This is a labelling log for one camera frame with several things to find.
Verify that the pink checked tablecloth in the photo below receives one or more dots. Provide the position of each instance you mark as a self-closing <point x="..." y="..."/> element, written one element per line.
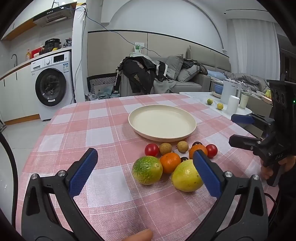
<point x="111" y="129"/>

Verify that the green lime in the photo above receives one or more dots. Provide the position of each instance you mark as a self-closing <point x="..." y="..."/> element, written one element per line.
<point x="209" y="102"/>

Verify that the grey garment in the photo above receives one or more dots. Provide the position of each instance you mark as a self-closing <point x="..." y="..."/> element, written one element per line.
<point x="163" y="87"/>

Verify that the white wall socket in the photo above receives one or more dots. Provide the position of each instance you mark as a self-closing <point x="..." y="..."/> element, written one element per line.
<point x="139" y="44"/>

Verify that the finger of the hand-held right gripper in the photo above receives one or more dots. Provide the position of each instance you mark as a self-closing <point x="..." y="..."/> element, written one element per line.
<point x="242" y="118"/>
<point x="242" y="141"/>

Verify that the black pressure cooker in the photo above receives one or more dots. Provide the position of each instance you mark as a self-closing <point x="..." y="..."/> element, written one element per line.
<point x="52" y="45"/>

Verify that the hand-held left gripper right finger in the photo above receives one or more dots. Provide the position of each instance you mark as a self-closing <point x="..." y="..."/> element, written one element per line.
<point x="207" y="173"/>

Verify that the dark purple plum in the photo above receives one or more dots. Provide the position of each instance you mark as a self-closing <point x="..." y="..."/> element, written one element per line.
<point x="184" y="159"/>
<point x="197" y="144"/>

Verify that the large grey pillow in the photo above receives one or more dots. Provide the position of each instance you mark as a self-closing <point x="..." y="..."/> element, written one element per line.
<point x="173" y="64"/>

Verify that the blue bags on floor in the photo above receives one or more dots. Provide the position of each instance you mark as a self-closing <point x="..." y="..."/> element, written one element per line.
<point x="104" y="95"/>

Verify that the black patterned basket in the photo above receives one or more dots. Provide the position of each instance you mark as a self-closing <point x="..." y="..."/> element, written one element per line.
<point x="101" y="81"/>

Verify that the small grey pillow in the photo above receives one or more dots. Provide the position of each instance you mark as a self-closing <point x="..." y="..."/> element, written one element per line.
<point x="188" y="74"/>

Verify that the dark clothes pile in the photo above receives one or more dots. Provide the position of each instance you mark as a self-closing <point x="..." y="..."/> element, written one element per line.
<point x="138" y="71"/>

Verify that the kitchen faucet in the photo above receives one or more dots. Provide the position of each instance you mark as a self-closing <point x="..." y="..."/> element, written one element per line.
<point x="15" y="58"/>

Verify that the red cherry tomato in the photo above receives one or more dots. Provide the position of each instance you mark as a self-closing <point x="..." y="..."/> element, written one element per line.
<point x="212" y="150"/>
<point x="151" y="150"/>

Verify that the white kitchen counter cabinet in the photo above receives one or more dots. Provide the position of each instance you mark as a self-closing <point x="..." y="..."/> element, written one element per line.
<point x="16" y="92"/>

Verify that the orange mandarin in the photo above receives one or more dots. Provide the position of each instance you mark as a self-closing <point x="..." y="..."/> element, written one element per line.
<point x="170" y="163"/>
<point x="192" y="153"/>

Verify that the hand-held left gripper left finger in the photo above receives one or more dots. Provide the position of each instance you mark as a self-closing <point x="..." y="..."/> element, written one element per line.
<point x="83" y="172"/>

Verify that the small yellow fruit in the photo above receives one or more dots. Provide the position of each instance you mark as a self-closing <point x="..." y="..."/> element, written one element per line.
<point x="220" y="106"/>

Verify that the green white bottle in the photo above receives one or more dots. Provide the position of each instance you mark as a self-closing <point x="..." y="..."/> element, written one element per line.
<point x="137" y="49"/>

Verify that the white curtain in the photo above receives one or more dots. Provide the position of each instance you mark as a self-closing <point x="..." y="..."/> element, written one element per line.
<point x="252" y="46"/>

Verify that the brown longan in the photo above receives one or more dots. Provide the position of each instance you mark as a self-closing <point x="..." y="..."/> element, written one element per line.
<point x="182" y="146"/>
<point x="165" y="148"/>

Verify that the white marble coffee table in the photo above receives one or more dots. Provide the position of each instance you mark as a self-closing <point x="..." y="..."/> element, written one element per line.
<point x="198" y="98"/>

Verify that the person's right hand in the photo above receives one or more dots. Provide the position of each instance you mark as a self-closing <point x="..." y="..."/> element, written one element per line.
<point x="266" y="172"/>

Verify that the white electric kettle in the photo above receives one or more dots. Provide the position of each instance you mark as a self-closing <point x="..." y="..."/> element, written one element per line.
<point x="229" y="90"/>

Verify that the grey sofa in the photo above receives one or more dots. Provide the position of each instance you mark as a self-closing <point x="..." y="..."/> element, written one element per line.
<point x="198" y="85"/>

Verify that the white cup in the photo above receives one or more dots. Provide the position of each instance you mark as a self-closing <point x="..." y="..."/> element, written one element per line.
<point x="232" y="104"/>

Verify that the red box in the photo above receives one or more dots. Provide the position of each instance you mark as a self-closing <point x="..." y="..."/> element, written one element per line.
<point x="36" y="52"/>

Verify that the yellow lemon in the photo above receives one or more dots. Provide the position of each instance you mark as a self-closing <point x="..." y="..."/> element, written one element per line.
<point x="185" y="177"/>

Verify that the white washing machine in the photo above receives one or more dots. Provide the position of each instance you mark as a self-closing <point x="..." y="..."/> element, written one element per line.
<point x="53" y="85"/>

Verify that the steel range hood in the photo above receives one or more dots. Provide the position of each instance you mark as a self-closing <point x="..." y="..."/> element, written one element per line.
<point x="55" y="15"/>

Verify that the grey blanket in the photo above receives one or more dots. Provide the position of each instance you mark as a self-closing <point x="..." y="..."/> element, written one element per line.
<point x="249" y="80"/>

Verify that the cream round plate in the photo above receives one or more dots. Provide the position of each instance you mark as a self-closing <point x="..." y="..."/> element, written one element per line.
<point x="161" y="120"/>

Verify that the blue bowl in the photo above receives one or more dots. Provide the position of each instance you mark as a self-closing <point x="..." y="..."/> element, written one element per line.
<point x="217" y="88"/>

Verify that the person's left hand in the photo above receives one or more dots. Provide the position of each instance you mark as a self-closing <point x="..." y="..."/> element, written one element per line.
<point x="141" y="236"/>

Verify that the pale green cup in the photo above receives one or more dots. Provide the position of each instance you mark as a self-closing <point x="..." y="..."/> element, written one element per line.
<point x="243" y="101"/>

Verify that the green yellow passion fruit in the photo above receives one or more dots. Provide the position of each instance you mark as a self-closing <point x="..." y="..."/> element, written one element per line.
<point x="147" y="170"/>

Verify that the white wall cabinet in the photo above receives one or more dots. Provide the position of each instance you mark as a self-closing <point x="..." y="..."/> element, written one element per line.
<point x="18" y="30"/>

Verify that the orange soap bottle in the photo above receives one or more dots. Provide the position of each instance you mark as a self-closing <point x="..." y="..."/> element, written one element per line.
<point x="28" y="55"/>

